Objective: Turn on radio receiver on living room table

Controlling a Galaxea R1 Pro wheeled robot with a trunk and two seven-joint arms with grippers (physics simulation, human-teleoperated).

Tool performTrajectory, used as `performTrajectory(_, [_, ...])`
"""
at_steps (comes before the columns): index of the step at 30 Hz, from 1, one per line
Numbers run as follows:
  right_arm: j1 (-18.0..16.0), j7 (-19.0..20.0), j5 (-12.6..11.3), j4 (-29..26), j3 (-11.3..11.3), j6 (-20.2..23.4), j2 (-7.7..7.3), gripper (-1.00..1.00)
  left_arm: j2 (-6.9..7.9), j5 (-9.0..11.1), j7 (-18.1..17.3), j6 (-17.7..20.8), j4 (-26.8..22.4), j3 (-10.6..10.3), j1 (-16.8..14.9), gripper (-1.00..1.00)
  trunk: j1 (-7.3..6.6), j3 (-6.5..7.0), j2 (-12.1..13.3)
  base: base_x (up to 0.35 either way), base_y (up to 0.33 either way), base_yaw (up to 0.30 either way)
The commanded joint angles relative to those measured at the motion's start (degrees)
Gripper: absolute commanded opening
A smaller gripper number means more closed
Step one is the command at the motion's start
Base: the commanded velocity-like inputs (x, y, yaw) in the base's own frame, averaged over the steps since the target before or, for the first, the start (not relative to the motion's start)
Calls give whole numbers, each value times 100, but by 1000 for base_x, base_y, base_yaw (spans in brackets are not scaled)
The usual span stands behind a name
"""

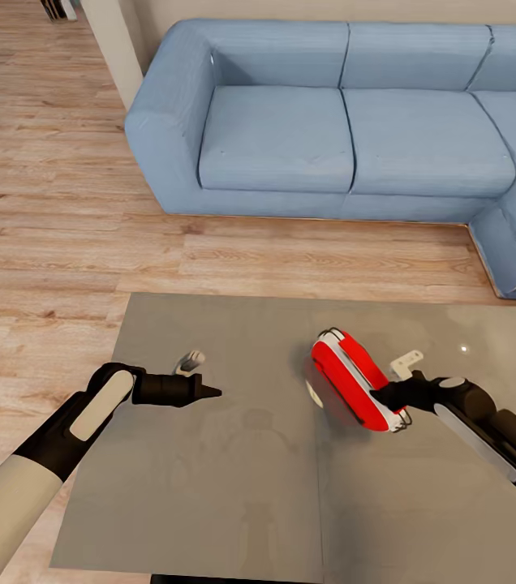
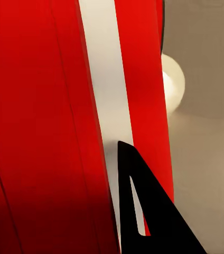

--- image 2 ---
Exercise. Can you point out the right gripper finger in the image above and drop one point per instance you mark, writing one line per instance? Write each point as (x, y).
(169, 232)

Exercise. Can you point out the radio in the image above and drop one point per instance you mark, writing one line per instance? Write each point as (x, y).
(76, 77)

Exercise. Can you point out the coffee table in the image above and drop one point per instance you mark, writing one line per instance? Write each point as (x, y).
(193, 73)

